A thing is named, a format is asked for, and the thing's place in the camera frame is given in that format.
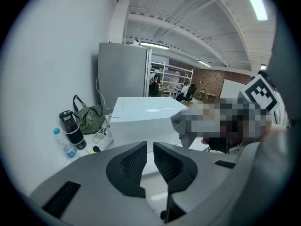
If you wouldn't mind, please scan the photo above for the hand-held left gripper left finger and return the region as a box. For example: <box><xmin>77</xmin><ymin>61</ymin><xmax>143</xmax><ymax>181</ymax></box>
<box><xmin>105</xmin><ymin>141</ymin><xmax>148</xmax><ymax>199</ymax></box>

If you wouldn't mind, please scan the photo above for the white power strip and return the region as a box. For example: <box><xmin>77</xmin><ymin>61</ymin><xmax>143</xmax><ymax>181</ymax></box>
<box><xmin>91</xmin><ymin>123</ymin><xmax>116</xmax><ymax>153</ymax></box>

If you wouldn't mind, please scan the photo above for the white whiteboard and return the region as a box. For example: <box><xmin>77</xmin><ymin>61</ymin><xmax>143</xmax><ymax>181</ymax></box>
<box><xmin>220</xmin><ymin>78</ymin><xmax>252</xmax><ymax>99</ymax></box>

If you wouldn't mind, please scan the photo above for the white metal shelving rack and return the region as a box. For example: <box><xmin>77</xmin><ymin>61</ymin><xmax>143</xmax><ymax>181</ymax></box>
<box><xmin>150</xmin><ymin>60</ymin><xmax>194</xmax><ymax>96</ymax></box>

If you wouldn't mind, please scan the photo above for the clear plastic water bottle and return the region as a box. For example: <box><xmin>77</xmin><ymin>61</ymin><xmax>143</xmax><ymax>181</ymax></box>
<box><xmin>53</xmin><ymin>127</ymin><xmax>78</xmax><ymax>161</ymax></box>

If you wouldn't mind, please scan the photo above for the white power cable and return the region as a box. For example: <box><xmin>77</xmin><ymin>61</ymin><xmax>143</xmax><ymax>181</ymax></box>
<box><xmin>95</xmin><ymin>75</ymin><xmax>115</xmax><ymax>110</ymax></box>

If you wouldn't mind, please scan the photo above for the black office chair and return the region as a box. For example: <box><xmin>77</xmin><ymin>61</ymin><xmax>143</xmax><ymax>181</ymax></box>
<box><xmin>149</xmin><ymin>78</ymin><xmax>161</xmax><ymax>97</ymax></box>
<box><xmin>182</xmin><ymin>83</ymin><xmax>197</xmax><ymax>103</ymax></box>

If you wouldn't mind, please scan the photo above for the grey partition panel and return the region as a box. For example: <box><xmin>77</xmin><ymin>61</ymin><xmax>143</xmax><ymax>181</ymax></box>
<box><xmin>97</xmin><ymin>42</ymin><xmax>153</xmax><ymax>109</ymax></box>

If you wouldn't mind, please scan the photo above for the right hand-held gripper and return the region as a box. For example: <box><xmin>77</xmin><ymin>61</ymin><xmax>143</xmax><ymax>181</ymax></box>
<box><xmin>237</xmin><ymin>74</ymin><xmax>282</xmax><ymax>114</ymax></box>

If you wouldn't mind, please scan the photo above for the green striped tote bag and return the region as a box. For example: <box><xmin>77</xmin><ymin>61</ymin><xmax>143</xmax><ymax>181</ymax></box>
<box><xmin>72</xmin><ymin>95</ymin><xmax>105</xmax><ymax>135</ymax></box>

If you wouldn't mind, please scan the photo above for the black insulated bottle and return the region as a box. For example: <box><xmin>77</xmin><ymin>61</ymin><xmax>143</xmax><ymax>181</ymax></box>
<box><xmin>58</xmin><ymin>110</ymin><xmax>87</xmax><ymax>151</ymax></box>

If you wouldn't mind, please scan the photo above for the small wooden table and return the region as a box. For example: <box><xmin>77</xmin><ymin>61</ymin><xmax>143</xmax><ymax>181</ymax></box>
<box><xmin>197</xmin><ymin>90</ymin><xmax>217</xmax><ymax>101</ymax></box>

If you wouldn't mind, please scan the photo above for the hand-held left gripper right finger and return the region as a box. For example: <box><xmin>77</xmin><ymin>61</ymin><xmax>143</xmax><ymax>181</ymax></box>
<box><xmin>153</xmin><ymin>141</ymin><xmax>198</xmax><ymax>195</ymax></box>

